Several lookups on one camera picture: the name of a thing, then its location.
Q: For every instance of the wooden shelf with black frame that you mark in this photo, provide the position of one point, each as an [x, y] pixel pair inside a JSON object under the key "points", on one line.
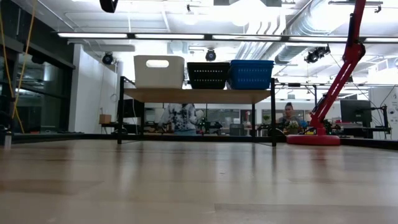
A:
{"points": [[199, 96]]}

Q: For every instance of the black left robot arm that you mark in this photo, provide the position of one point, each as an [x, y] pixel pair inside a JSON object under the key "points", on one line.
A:
{"points": [[109, 5]]}

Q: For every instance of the black screen behind shelf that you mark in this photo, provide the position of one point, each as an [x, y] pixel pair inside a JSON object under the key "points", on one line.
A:
{"points": [[130, 109]]}

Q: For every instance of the small green plant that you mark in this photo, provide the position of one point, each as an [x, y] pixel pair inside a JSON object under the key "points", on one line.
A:
{"points": [[293, 127]]}

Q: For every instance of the blue plastic basket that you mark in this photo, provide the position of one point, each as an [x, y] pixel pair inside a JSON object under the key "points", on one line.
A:
{"points": [[252, 81]]}

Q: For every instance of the black computer monitor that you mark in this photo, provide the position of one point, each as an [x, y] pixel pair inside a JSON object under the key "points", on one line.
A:
{"points": [[356, 110]]}

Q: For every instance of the black plastic basket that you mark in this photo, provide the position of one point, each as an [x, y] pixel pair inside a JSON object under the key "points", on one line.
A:
{"points": [[208, 82]]}

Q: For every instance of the black ceiling track light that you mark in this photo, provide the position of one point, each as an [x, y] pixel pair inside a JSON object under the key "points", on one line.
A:
{"points": [[315, 55]]}

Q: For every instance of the black beam with light strips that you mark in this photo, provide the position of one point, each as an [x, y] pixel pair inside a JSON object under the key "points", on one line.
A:
{"points": [[169, 36]]}

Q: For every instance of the black round ceiling spotlight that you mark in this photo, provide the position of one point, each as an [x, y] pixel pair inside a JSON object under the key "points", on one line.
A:
{"points": [[108, 58], [210, 55]]}

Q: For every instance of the white plastic bin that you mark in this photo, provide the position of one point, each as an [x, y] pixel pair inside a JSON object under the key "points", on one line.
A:
{"points": [[158, 77]]}

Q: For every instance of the silver ventilation duct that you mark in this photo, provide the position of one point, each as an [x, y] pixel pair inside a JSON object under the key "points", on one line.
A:
{"points": [[295, 53]]}

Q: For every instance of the black metal rig frame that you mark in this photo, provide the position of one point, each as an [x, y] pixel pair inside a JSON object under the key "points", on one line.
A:
{"points": [[93, 137]]}

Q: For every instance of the person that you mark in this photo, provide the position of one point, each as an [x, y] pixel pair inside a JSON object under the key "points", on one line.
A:
{"points": [[182, 118], [289, 112]]}

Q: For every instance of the grey post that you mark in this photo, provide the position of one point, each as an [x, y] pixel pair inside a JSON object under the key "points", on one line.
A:
{"points": [[7, 140]]}

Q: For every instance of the cardboard box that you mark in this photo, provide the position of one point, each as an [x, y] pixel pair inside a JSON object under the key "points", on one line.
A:
{"points": [[105, 119]]}

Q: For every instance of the white dome pendant lamp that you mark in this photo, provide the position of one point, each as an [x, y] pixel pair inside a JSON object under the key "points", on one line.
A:
{"points": [[190, 17]]}

